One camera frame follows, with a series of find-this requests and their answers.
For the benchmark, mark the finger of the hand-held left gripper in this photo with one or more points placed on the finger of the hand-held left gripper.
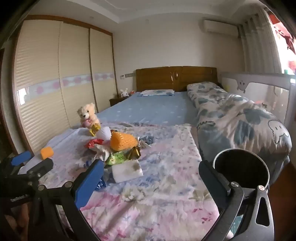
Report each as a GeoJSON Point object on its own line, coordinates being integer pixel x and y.
{"type": "Point", "coordinates": [42, 166]}
{"type": "Point", "coordinates": [20, 158]}

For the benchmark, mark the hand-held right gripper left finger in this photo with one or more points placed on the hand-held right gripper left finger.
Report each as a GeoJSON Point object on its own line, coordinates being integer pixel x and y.
{"type": "Point", "coordinates": [90, 179]}

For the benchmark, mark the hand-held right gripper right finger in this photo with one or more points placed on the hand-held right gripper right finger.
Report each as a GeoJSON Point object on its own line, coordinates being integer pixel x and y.
{"type": "Point", "coordinates": [212, 183]}

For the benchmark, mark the orange sponge block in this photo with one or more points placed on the orange sponge block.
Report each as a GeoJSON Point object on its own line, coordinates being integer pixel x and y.
{"type": "Point", "coordinates": [47, 153]}

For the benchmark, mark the white paper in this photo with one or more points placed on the white paper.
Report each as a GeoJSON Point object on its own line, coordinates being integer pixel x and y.
{"type": "Point", "coordinates": [101, 151]}

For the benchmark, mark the black round bin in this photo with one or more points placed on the black round bin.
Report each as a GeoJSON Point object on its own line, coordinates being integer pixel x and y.
{"type": "Point", "coordinates": [240, 166]}

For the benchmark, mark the green snack packet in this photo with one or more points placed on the green snack packet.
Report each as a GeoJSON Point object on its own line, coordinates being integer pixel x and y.
{"type": "Point", "coordinates": [116, 158]}

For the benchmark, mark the red snack wrapper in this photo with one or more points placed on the red snack wrapper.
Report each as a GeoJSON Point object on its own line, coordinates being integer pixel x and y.
{"type": "Point", "coordinates": [93, 143]}

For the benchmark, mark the white tissue pack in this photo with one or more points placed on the white tissue pack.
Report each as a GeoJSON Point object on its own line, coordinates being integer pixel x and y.
{"type": "Point", "coordinates": [127, 171]}

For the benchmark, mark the white crochet ball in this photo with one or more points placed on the white crochet ball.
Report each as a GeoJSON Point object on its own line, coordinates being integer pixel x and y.
{"type": "Point", "coordinates": [103, 134]}

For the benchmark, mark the large orange crochet wedge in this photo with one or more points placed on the large orange crochet wedge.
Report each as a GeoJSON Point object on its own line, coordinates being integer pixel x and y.
{"type": "Point", "coordinates": [121, 140]}

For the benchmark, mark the small gold candy wrapper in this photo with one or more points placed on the small gold candy wrapper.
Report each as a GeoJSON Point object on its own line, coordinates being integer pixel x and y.
{"type": "Point", "coordinates": [94, 128]}

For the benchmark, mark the blue wrapper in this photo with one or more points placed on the blue wrapper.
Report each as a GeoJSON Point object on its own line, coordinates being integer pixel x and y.
{"type": "Point", "coordinates": [148, 139]}

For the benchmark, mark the person's left forearm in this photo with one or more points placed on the person's left forearm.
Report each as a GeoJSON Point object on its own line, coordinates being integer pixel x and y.
{"type": "Point", "coordinates": [20, 213]}

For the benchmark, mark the pink floral blanket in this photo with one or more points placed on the pink floral blanket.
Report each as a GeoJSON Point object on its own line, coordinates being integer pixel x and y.
{"type": "Point", "coordinates": [150, 197]}

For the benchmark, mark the grey patterned duvet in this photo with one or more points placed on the grey patterned duvet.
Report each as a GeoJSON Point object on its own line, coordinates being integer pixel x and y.
{"type": "Point", "coordinates": [231, 120]}

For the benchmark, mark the cream teddy bear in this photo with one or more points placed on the cream teddy bear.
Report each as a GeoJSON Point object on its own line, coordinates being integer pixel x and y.
{"type": "Point", "coordinates": [86, 112]}

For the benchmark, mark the dark wooden nightstand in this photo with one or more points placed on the dark wooden nightstand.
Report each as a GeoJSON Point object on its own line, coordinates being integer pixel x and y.
{"type": "Point", "coordinates": [115, 100]}

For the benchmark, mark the cream sliding-door wardrobe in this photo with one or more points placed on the cream sliding-door wardrobe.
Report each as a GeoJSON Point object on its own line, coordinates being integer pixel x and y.
{"type": "Point", "coordinates": [46, 69]}

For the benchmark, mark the bed with blue sheet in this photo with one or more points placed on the bed with blue sheet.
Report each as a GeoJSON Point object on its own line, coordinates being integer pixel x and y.
{"type": "Point", "coordinates": [150, 109]}

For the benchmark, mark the white bunny toy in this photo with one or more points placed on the white bunny toy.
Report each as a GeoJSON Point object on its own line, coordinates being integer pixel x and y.
{"type": "Point", "coordinates": [124, 93]}

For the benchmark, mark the small red toy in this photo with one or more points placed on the small red toy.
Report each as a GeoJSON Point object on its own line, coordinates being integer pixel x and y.
{"type": "Point", "coordinates": [131, 93]}

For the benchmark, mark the blue white pillow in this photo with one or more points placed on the blue white pillow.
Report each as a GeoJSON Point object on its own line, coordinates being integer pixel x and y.
{"type": "Point", "coordinates": [157, 92]}

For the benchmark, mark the wooden headboard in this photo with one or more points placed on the wooden headboard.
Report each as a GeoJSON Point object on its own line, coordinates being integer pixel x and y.
{"type": "Point", "coordinates": [157, 78]}

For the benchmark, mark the grey striped curtain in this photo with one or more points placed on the grey striped curtain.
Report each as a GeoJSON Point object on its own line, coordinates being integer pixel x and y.
{"type": "Point", "coordinates": [259, 46]}

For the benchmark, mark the white air conditioner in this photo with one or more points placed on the white air conditioner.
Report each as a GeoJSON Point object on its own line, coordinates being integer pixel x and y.
{"type": "Point", "coordinates": [219, 26]}

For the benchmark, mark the red window decoration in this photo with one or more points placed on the red window decoration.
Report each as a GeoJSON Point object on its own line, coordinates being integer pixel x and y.
{"type": "Point", "coordinates": [288, 37]}

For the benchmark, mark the grey bed guard rail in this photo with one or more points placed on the grey bed guard rail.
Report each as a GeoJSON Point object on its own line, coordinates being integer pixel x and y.
{"type": "Point", "coordinates": [254, 80]}

